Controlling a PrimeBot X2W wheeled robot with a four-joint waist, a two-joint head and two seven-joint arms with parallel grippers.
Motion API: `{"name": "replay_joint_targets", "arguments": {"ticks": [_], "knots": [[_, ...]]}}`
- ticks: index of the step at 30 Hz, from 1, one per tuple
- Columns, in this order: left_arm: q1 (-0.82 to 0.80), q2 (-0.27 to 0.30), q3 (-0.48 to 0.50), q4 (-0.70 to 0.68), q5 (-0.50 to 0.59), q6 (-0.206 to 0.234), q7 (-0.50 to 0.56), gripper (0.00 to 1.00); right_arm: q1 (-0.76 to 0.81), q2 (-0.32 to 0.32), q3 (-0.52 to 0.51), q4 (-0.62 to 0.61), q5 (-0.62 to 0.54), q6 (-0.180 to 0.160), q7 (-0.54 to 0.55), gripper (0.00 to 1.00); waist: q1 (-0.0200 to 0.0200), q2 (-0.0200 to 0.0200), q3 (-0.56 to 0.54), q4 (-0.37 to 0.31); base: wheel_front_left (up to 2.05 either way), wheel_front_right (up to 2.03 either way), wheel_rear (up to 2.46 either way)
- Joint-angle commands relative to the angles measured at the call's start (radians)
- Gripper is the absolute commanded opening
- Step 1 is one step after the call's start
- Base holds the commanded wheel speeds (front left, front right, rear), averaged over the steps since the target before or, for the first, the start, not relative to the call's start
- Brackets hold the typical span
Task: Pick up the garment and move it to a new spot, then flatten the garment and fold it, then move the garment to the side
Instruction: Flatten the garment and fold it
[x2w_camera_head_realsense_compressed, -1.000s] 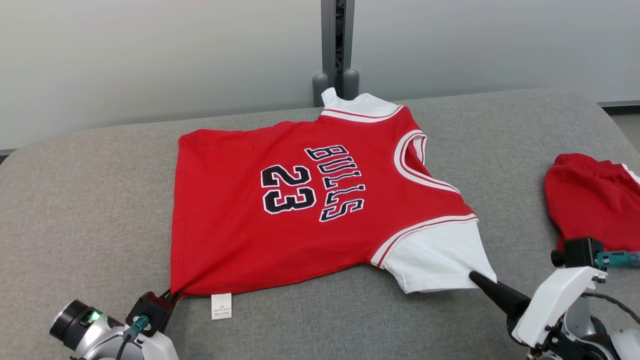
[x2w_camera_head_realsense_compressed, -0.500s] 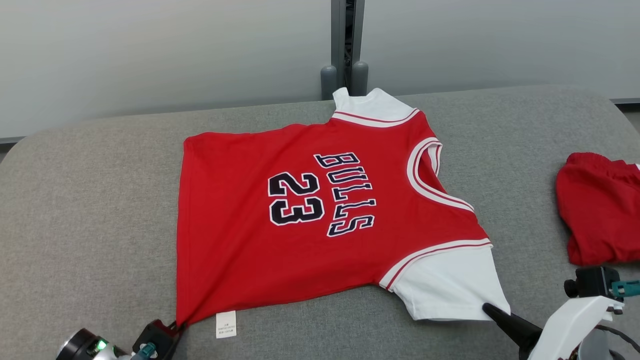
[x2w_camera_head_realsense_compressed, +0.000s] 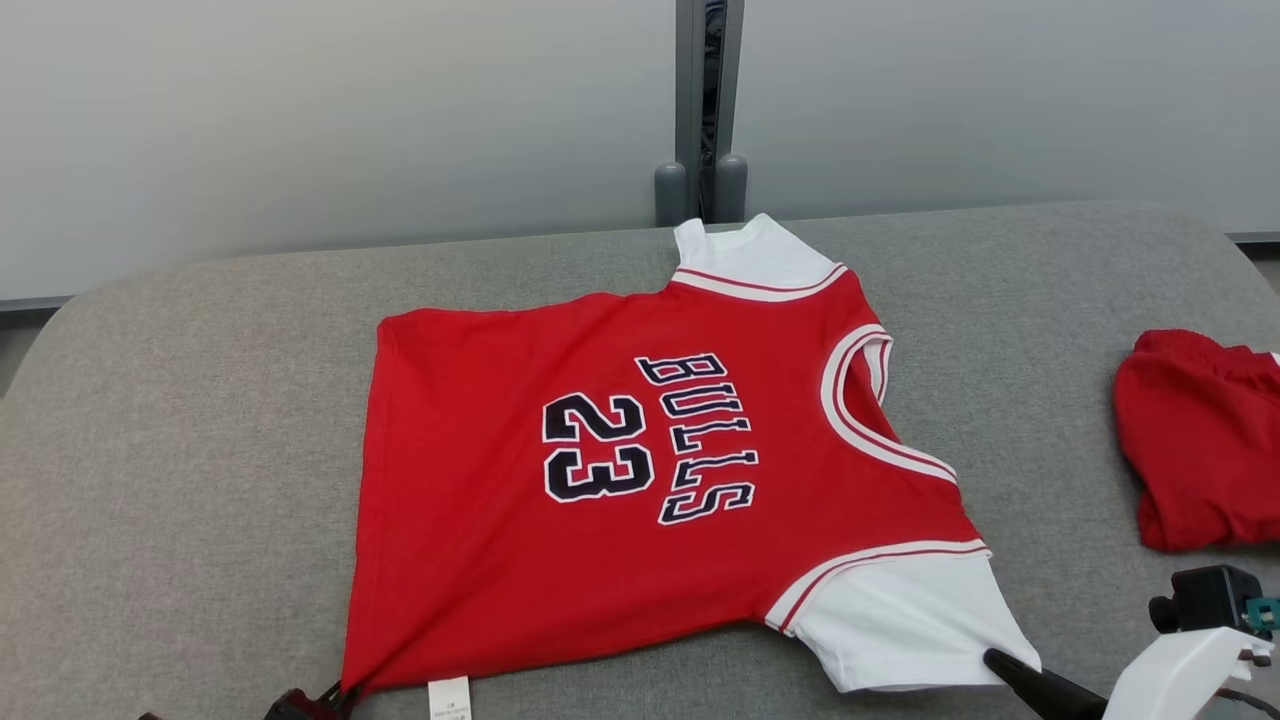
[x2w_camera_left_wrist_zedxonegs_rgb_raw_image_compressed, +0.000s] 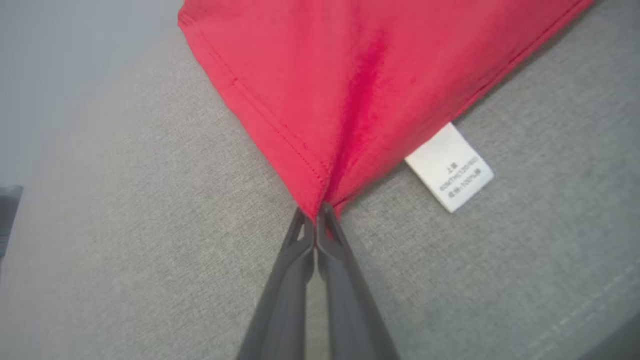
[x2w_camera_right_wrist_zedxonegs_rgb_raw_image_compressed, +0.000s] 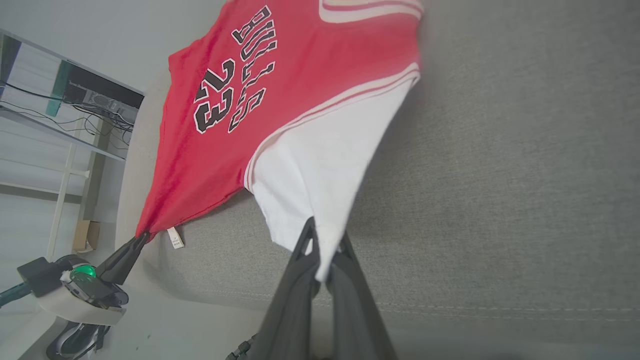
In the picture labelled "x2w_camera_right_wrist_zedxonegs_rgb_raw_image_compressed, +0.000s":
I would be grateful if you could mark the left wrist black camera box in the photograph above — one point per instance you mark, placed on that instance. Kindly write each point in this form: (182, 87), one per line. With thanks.
(40, 275)

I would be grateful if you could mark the white frame desk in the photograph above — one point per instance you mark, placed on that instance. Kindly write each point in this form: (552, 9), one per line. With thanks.
(61, 200)

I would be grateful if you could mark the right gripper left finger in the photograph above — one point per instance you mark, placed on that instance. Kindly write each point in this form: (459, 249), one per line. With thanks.
(290, 310)

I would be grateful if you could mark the brown cardboard box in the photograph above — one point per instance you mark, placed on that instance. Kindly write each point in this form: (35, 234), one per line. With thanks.
(85, 235)

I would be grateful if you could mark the black computer equipment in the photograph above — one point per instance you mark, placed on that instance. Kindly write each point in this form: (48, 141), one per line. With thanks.
(100, 90)

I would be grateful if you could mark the red Bulls 23 jersey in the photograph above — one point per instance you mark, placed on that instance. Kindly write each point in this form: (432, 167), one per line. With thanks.
(300, 75)

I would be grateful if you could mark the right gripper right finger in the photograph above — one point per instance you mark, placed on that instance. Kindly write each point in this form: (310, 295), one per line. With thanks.
(355, 320)

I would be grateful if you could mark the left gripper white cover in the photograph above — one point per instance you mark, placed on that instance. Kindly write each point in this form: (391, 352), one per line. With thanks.
(85, 300)

